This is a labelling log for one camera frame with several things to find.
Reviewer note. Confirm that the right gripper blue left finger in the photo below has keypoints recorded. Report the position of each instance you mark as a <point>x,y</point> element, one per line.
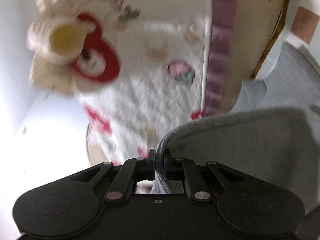
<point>137,169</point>

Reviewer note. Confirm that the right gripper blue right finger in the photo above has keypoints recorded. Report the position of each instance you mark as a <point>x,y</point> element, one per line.
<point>172,168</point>

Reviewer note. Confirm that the grey knit cardigan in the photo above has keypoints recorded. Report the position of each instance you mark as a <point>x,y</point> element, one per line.
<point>271,133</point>

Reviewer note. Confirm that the white quilt with red bears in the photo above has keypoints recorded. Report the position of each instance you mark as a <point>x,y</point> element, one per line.
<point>139,68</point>

